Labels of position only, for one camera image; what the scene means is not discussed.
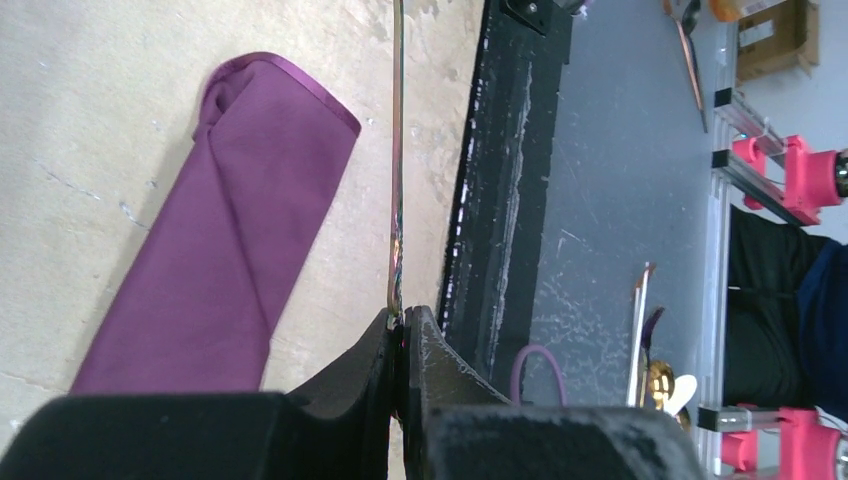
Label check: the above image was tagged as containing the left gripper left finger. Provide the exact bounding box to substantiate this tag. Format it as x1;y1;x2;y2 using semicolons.
1;312;398;479

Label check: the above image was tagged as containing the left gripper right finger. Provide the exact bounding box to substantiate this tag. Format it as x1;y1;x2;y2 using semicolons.
398;306;706;479

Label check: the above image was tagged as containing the purple cloth napkin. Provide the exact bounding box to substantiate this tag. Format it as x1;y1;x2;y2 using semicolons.
71;52;361;395

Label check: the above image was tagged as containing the person in dark clothes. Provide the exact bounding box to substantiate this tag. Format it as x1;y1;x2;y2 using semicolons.
723;207;847;420

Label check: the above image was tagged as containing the pink clamp lower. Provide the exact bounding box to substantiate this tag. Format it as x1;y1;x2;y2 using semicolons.
717;407;847;479

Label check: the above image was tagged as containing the pink clamp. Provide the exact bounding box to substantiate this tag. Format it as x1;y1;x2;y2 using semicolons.
729;136;847;227
717;407;847;479

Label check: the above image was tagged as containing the pink clamp upper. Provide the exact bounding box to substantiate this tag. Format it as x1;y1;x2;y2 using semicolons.
729;136;847;227

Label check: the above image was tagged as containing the cardboard box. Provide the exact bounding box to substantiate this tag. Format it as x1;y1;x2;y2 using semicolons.
707;0;820;86

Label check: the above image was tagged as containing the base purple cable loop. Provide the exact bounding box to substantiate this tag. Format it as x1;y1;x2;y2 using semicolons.
508;344;570;408

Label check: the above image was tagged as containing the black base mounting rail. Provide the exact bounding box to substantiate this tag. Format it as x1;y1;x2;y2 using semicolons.
437;1;572;395

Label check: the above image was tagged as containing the aluminium frame post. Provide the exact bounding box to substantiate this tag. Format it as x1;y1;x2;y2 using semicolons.
695;19;829;480

